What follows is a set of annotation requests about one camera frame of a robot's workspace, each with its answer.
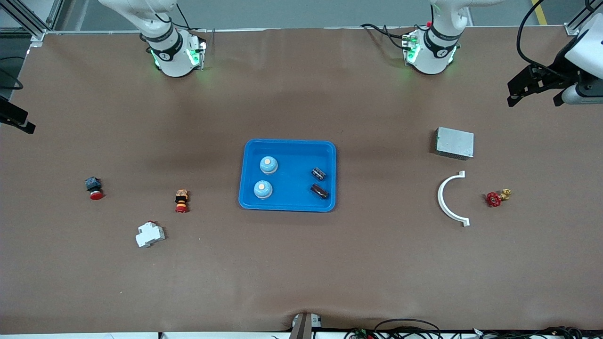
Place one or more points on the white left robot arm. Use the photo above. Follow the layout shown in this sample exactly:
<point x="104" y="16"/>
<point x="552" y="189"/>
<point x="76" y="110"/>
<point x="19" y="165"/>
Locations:
<point x="433" y="56"/>

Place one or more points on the dark brown capacitor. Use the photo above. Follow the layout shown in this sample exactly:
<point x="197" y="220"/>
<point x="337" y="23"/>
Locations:
<point x="319" y="191"/>

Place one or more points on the red handwheel brass valve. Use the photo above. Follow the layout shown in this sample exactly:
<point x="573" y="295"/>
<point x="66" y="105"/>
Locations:
<point x="493" y="199"/>

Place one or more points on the brown table cover mat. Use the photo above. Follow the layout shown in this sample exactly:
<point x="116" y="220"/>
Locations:
<point x="301" y="263"/>

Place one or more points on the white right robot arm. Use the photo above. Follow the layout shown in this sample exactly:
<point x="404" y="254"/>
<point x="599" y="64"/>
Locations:
<point x="172" y="61"/>

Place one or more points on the blue round bell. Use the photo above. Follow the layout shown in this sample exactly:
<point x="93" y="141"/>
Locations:
<point x="268" y="165"/>
<point x="263" y="189"/>

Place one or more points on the red button with dark body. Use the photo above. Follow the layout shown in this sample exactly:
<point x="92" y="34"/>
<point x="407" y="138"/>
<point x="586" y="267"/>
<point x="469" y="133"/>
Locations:
<point x="94" y="188"/>

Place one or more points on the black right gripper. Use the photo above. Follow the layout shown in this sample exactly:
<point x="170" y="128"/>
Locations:
<point x="10" y="114"/>

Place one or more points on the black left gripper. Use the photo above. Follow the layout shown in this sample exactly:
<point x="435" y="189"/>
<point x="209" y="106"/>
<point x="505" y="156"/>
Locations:
<point x="558" y="67"/>

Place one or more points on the red button with orange body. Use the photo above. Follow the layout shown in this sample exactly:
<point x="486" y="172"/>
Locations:
<point x="182" y="201"/>

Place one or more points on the white circuit breaker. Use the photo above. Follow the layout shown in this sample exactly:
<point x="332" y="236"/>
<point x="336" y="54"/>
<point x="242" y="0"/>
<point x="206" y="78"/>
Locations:
<point x="150" y="234"/>

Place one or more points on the dark capacitor with pale stripes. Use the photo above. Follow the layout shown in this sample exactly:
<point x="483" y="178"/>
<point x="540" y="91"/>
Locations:
<point x="319" y="173"/>

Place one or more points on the white curved plastic bracket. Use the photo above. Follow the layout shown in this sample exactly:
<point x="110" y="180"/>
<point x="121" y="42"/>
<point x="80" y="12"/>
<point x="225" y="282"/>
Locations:
<point x="440" y="197"/>

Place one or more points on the blue plastic tray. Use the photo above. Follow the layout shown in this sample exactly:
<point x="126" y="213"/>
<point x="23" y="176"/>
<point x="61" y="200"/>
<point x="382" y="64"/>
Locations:
<point x="292" y="176"/>

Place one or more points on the grey metal clamp bracket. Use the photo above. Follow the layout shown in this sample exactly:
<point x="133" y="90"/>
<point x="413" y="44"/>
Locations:
<point x="304" y="327"/>

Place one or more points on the grey metal power supply box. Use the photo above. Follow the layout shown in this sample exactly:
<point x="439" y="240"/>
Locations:
<point x="454" y="142"/>

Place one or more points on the aluminium frame profile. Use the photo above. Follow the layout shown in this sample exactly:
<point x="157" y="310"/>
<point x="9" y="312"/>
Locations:
<point x="29" y="24"/>
<point x="571" y="29"/>

